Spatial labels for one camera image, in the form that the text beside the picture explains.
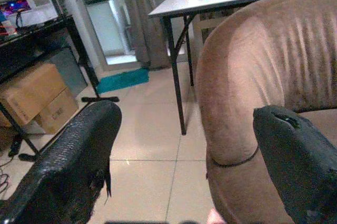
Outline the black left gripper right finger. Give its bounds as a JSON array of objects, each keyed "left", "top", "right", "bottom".
[{"left": 253, "top": 105, "right": 337, "bottom": 224}]

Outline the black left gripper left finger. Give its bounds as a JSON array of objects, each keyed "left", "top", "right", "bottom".
[{"left": 0, "top": 100, "right": 123, "bottom": 224}]

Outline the teal floor mat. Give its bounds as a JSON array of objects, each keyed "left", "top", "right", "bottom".
[{"left": 95, "top": 67, "right": 150, "bottom": 95}]

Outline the brown velvet sofa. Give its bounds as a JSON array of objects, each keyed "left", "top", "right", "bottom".
[{"left": 196, "top": 0, "right": 337, "bottom": 224}]

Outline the small cardboard box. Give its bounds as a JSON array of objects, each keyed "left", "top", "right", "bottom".
[{"left": 34, "top": 87, "right": 80, "bottom": 135}]

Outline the large cardboard box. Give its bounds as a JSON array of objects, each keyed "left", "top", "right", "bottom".
[{"left": 0, "top": 62, "right": 68, "bottom": 127}]

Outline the grey flat panel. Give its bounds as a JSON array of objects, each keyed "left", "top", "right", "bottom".
[{"left": 49, "top": 47, "right": 88, "bottom": 98}]

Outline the black metal desk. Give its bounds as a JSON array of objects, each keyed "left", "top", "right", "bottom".
[{"left": 0, "top": 0, "right": 120, "bottom": 162}]

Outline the grey curtain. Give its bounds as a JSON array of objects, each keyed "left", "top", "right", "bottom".
[{"left": 123, "top": 0, "right": 172, "bottom": 70}]

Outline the black cable on floor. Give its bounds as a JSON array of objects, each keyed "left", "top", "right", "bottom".
[{"left": 0, "top": 137, "right": 23, "bottom": 196}]

